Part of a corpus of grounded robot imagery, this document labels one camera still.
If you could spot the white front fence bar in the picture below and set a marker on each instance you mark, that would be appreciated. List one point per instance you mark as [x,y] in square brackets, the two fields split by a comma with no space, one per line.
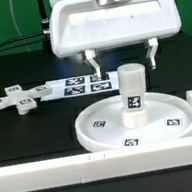
[86,168]

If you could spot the white round table top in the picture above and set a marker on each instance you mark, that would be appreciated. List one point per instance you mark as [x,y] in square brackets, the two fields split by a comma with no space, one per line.
[100,127]

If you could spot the white marker sheet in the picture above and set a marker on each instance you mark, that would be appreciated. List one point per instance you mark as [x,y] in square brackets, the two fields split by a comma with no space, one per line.
[81,85]

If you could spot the white cross-shaped table base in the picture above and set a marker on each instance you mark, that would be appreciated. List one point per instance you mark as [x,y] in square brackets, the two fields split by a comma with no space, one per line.
[24,101]

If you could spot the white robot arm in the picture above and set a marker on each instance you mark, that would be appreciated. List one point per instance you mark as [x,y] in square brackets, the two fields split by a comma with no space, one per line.
[86,26]

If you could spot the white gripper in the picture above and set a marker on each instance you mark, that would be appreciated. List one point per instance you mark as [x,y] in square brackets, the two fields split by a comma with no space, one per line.
[83,25]

